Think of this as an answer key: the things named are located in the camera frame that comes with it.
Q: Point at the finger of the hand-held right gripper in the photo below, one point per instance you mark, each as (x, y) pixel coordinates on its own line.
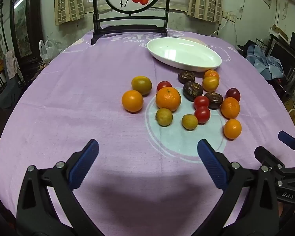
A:
(288, 139)
(268, 156)

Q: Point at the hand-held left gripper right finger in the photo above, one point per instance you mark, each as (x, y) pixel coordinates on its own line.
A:
(212, 164)

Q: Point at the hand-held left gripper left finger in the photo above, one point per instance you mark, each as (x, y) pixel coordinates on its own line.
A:
(84, 163)

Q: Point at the small orange mandarin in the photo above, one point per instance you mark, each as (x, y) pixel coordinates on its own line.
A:
(212, 73)
(230, 108)
(232, 129)

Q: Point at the small yellow-green citrus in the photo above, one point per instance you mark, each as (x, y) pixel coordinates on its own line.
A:
(189, 122)
(164, 117)

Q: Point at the dark purple passion fruit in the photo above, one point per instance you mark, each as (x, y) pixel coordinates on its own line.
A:
(214, 100)
(186, 76)
(192, 91)

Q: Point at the dark red cherry tomato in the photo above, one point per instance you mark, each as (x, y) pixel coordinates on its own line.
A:
(233, 94)

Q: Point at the round orange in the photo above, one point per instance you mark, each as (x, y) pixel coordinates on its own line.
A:
(132, 101)

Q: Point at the large orange mandarin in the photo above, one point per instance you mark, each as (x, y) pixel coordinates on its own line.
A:
(168, 99)

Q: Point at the green-tinged mandarin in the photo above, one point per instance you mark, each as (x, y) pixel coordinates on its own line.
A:
(141, 85)

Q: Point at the white oval plate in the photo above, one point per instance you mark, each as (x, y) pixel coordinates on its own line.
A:
(184, 54)

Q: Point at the purple printed tablecloth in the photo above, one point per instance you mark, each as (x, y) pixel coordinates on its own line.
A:
(88, 103)

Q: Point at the blue crumpled cloth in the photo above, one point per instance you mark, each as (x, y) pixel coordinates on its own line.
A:
(269, 64)

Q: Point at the yellowish orange mandarin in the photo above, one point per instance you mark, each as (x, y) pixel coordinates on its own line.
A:
(210, 84)

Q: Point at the black monitor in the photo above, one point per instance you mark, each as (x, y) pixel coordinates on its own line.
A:
(284, 54)

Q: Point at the white plastic bag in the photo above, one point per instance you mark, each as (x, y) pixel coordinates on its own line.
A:
(47, 51)

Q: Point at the dark framed painting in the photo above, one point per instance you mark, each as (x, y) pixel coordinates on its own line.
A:
(22, 29)

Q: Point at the black persimmon painting screen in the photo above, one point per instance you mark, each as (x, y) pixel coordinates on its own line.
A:
(131, 22)

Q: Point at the beige checked curtain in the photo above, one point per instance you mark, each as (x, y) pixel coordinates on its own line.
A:
(205, 0)
(68, 0)

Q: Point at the white wall socket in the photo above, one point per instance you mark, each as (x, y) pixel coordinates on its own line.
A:
(229, 16)

